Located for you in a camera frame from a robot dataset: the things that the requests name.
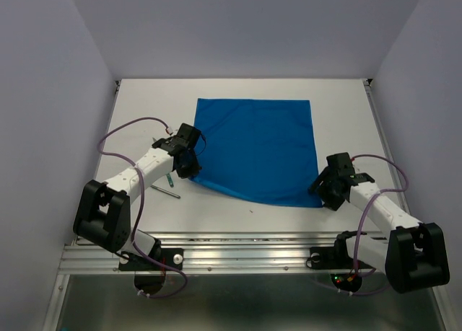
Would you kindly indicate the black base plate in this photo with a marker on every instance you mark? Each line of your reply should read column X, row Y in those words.
column 170, row 258
column 329, row 258

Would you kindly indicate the green handled knife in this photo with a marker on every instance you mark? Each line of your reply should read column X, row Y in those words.
column 170, row 180

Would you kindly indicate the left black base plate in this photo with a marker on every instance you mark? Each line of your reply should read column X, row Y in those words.
column 170, row 258

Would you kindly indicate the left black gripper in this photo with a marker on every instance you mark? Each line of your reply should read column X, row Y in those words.
column 193, row 170

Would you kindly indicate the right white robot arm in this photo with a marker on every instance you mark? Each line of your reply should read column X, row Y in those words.
column 410, row 253

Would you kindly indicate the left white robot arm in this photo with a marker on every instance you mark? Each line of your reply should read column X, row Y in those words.
column 104, row 212

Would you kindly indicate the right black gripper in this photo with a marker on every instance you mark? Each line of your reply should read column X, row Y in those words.
column 318, row 185

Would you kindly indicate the aluminium rail frame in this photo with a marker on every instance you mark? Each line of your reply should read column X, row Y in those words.
column 246, row 262

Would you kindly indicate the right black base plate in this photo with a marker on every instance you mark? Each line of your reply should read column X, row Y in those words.
column 329, row 258

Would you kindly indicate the blue cloth napkin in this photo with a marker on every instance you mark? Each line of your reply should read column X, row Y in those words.
column 262, row 151

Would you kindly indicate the silver metal fork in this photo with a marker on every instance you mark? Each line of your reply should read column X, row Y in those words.
column 167, row 192

